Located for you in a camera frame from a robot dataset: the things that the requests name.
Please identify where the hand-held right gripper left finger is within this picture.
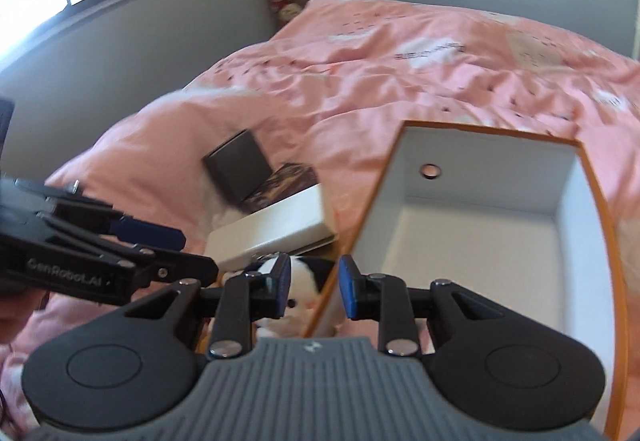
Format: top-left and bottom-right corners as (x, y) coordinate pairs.
(122, 253), (293, 361)

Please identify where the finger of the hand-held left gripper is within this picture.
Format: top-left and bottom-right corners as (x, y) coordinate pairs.
(10, 216), (219, 307)
(15, 178), (187, 252)

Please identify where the orange cardboard box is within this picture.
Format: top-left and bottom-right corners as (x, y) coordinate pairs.
(300, 120), (626, 441)

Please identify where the flat black box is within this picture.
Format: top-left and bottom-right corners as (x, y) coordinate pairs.
(202, 130), (275, 204)

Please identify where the black and white plush toy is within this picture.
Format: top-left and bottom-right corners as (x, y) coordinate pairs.
(220, 255), (336, 339)

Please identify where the pink printed blanket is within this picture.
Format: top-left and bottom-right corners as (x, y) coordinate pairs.
(0, 0), (640, 441)

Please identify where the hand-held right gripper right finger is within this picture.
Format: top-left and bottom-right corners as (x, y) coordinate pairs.
(339, 253), (506, 358)

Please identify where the white box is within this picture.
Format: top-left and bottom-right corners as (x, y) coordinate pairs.
(205, 184), (338, 272)

